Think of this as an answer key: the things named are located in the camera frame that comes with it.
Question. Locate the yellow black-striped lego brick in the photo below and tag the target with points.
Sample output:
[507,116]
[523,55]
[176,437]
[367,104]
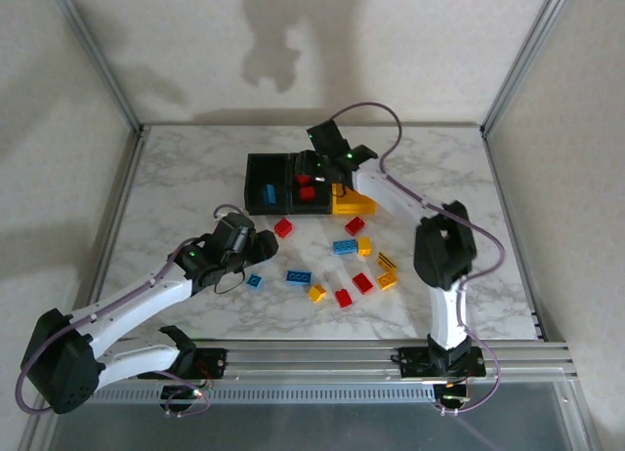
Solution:
[386,260]

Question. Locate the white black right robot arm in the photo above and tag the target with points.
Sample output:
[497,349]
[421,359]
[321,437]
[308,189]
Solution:
[390,192]

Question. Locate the small blue lego brick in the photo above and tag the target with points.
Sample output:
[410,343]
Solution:
[254,281]

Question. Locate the yellow storage bin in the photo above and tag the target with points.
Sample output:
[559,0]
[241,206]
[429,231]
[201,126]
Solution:
[354,206]

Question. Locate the small circuit board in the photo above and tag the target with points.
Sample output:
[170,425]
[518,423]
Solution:
[451,395]
[193,392]

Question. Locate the grey sheet panel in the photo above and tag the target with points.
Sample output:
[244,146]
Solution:
[317,429]

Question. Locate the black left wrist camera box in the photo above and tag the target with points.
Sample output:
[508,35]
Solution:
[234,231]

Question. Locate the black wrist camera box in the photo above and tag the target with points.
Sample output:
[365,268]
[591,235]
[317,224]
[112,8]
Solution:
[234,231]
[327,137]

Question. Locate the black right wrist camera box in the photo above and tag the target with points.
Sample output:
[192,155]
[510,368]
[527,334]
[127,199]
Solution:
[327,137]

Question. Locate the wide aluminium mounting rail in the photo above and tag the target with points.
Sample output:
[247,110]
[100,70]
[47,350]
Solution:
[312,360]

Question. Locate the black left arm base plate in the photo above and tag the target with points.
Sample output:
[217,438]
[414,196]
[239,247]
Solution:
[212,363]

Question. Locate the aluminium table side rail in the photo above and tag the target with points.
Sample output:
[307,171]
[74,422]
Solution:
[498,177]
[127,177]

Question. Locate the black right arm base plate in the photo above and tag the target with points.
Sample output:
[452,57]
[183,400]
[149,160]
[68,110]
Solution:
[410,363]

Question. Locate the aluminium frame post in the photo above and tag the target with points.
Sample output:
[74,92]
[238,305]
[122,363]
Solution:
[33,436]
[583,422]
[527,55]
[97,55]

